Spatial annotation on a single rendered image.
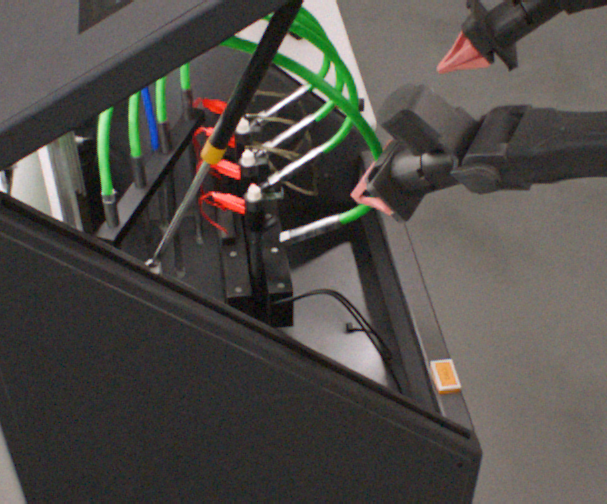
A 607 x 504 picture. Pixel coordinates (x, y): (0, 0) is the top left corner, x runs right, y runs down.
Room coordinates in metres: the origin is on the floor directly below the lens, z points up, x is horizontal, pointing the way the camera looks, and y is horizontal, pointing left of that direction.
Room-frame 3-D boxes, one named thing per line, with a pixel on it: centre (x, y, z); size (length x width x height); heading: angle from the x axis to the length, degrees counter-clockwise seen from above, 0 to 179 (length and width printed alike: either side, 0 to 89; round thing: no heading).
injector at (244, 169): (1.11, 0.07, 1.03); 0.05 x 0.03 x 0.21; 99
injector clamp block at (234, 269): (1.15, 0.09, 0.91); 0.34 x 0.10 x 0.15; 9
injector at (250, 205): (1.03, 0.06, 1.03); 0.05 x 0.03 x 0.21; 99
